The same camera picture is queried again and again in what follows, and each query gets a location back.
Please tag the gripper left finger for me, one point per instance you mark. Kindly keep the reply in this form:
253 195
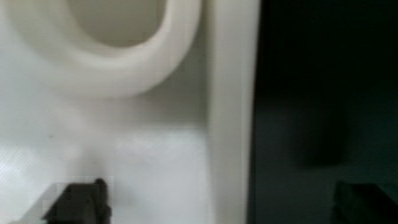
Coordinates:
81 206

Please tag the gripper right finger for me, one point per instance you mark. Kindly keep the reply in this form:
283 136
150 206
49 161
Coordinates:
365 203

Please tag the white square tabletop part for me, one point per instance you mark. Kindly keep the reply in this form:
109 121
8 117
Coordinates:
127 86

